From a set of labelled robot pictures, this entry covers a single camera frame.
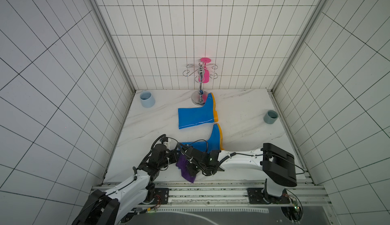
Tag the purple cloth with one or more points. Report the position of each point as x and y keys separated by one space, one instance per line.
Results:
x=188 y=170

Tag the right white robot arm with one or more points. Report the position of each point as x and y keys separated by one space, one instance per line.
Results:
x=278 y=164

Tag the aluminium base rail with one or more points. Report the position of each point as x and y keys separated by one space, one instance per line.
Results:
x=233 y=194

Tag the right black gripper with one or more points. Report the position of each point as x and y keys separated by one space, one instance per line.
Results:
x=191 y=157

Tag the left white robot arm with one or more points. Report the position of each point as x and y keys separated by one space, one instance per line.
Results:
x=112 y=206

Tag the pink hanging brush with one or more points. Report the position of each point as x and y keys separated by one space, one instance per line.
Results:
x=204 y=73

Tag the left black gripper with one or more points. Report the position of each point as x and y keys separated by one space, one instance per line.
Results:
x=172 y=153

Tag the blue rubber boot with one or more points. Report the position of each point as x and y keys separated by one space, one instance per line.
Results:
x=189 y=117
x=213 y=143

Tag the light blue cup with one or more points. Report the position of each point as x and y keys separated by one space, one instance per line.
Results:
x=147 y=100

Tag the grey-green cup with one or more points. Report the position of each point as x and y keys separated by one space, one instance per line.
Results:
x=270 y=117

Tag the chrome hook stand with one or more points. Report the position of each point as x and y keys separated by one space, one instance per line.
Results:
x=200 y=96

